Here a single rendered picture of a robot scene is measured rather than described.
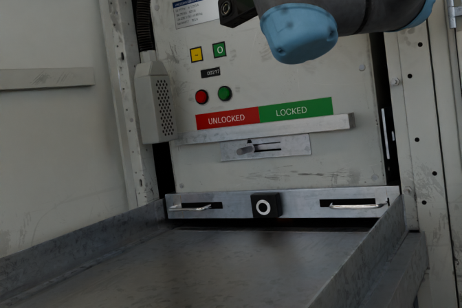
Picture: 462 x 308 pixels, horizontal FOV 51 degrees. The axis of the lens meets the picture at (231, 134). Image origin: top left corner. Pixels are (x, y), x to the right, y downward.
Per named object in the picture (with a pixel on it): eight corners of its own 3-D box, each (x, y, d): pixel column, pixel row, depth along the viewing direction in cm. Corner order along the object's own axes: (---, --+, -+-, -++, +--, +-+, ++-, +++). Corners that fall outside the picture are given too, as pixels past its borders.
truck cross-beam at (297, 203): (403, 217, 89) (399, 185, 89) (168, 218, 116) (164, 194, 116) (407, 210, 94) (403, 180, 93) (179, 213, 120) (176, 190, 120)
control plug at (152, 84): (159, 143, 102) (148, 60, 101) (141, 145, 105) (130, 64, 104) (181, 139, 109) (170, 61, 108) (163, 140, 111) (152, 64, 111)
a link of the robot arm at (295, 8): (381, 27, 52) (347, -58, 55) (291, 37, 48) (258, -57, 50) (343, 62, 59) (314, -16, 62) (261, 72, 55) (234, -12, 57)
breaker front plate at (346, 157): (384, 194, 91) (354, -65, 88) (174, 199, 115) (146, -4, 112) (386, 192, 92) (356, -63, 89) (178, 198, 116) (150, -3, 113)
